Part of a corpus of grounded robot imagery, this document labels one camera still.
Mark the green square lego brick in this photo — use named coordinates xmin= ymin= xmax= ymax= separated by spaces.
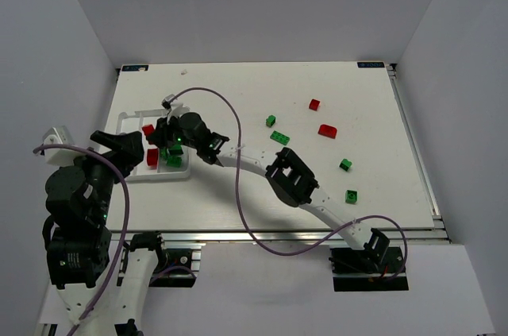
xmin=167 ymin=145 xmax=183 ymax=156
xmin=166 ymin=156 xmax=183 ymax=168
xmin=345 ymin=190 xmax=358 ymax=204

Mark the small green lego brick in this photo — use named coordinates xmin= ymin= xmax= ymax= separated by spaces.
xmin=265 ymin=115 xmax=276 ymax=128

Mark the small red lego brick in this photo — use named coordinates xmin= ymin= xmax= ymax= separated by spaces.
xmin=309 ymin=99 xmax=321 ymax=110

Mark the red curved lego brick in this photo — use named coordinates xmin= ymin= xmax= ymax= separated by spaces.
xmin=317 ymin=124 xmax=337 ymax=139

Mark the purple red flower lego figure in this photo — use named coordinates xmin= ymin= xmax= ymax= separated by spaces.
xmin=146 ymin=148 xmax=159 ymax=168

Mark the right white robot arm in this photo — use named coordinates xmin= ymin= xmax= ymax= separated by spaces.
xmin=142 ymin=112 xmax=390 ymax=271

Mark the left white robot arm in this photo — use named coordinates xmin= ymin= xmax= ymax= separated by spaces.
xmin=36 ymin=126 xmax=163 ymax=335

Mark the white divided sorting tray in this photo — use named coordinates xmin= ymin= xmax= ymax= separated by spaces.
xmin=116 ymin=110 xmax=191 ymax=183

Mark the left blue table sticker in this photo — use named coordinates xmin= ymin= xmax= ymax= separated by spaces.
xmin=121 ymin=64 xmax=149 ymax=72

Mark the blue table sticker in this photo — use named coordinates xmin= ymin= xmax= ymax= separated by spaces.
xmin=121 ymin=64 xmax=149 ymax=72
xmin=356 ymin=61 xmax=385 ymax=68

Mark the right blue table sticker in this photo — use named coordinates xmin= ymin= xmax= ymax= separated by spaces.
xmin=356 ymin=61 xmax=385 ymax=68

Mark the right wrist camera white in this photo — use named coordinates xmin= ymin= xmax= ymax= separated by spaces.
xmin=161 ymin=95 xmax=190 ymax=119

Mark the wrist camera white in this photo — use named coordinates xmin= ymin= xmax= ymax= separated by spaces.
xmin=161 ymin=95 xmax=190 ymax=119
xmin=41 ymin=126 xmax=76 ymax=165

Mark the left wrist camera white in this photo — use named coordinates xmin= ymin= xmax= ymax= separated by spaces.
xmin=41 ymin=126 xmax=76 ymax=165

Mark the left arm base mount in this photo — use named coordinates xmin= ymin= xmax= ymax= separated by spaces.
xmin=129 ymin=232 xmax=197 ymax=288

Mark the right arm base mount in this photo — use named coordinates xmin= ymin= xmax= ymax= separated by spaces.
xmin=329 ymin=247 xmax=409 ymax=292

